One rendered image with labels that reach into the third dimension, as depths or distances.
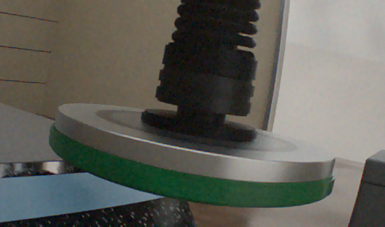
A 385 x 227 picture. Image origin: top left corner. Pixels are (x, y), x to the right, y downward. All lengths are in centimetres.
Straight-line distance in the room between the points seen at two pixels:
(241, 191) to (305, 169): 5
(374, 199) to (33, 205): 91
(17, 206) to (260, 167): 20
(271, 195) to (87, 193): 22
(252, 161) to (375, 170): 90
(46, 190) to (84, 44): 672
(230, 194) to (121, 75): 631
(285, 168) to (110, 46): 649
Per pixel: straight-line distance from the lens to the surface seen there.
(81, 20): 725
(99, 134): 28
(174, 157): 26
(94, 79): 687
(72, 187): 44
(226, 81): 33
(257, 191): 27
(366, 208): 117
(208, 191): 26
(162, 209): 52
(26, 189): 40
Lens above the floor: 96
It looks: 4 degrees down
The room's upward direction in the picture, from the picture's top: 10 degrees clockwise
